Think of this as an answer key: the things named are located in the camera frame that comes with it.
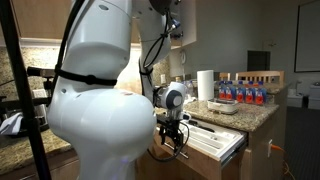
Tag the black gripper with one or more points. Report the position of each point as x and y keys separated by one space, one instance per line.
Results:
x=173 y=128

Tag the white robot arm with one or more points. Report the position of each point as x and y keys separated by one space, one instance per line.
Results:
x=100 y=116

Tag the white cutlery tray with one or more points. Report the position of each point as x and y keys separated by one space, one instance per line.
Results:
x=220 y=140

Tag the white rectangular container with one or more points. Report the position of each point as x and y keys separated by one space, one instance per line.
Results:
x=222 y=107

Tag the white paper towel roll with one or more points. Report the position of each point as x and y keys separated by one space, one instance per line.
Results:
x=205 y=85

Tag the wooden base cabinet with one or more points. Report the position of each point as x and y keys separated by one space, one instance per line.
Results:
x=260 y=150

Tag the white cabinet side outlet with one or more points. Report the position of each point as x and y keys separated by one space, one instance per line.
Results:
x=269 y=149

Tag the wide wooden chair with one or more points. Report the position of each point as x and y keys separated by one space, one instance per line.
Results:
x=260 y=74

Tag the white low furniture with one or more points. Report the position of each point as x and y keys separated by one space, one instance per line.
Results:
x=313 y=98

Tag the black tripod pole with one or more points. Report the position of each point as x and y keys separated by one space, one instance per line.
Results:
x=21 y=83

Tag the white cloth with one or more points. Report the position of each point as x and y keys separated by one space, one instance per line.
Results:
x=11 y=125

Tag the wooden upper cabinet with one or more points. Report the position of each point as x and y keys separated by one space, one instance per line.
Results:
x=40 y=20

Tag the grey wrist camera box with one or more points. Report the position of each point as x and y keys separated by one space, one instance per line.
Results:
x=186 y=116

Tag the white wall outlet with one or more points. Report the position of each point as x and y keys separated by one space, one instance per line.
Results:
x=163 y=79

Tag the white wall phone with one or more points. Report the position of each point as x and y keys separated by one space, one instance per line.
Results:
x=183 y=56

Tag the white board with dark frame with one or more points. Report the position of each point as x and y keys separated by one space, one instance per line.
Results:
x=308 y=36

